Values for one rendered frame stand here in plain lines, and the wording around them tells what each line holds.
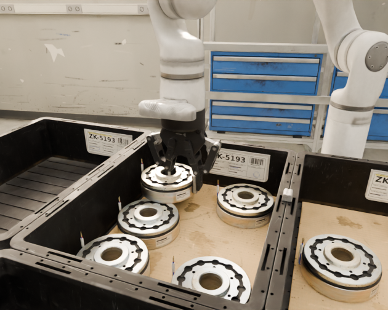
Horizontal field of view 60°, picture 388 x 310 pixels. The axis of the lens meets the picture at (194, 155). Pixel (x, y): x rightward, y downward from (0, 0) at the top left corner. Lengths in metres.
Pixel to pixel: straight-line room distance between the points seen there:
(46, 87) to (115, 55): 0.86
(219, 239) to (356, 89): 0.43
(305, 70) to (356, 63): 1.61
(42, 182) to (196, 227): 0.37
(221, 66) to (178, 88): 1.84
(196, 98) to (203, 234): 0.23
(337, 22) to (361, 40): 0.06
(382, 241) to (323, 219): 0.10
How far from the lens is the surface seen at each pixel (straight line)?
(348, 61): 0.78
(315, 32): 3.01
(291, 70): 2.36
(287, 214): 0.47
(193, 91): 0.52
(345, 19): 0.81
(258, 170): 0.67
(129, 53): 3.40
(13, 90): 4.13
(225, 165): 0.69
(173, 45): 0.52
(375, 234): 0.65
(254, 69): 2.35
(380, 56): 0.79
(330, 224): 0.65
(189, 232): 0.58
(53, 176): 0.82
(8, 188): 0.81
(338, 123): 0.82
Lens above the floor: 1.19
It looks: 25 degrees down
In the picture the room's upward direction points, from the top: straight up
